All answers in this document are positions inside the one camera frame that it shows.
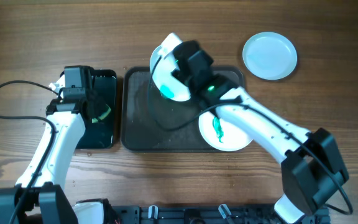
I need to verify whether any pale blue plate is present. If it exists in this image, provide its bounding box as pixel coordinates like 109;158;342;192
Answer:
242;32;298;80

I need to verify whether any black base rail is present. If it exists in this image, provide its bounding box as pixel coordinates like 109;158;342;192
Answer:
104;203;331;224

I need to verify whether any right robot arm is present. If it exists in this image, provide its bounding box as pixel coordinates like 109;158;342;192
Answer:
158;46;353;223

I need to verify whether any black water basin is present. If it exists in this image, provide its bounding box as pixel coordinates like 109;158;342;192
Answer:
63;68;117;149

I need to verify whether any camera cable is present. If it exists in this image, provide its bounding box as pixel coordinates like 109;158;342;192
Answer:
147;55;354;216
0;80;62;224

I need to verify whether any green yellow sponge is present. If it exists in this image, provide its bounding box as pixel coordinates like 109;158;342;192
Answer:
91;104;111;123

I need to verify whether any right camera cable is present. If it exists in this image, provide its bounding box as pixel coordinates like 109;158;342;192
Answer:
147;55;354;216

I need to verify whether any dark brown serving tray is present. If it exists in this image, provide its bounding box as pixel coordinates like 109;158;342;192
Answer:
121;65;246;152

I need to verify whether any white plate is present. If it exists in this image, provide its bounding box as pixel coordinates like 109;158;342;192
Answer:
198;112;252;152
150;45;190;102

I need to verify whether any left camera cable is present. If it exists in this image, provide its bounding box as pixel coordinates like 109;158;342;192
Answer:
0;80;62;224

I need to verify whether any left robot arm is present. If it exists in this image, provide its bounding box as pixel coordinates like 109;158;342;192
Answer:
0;88;114;223

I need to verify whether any white plate top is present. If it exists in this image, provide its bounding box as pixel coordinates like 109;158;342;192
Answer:
150;45;190;102

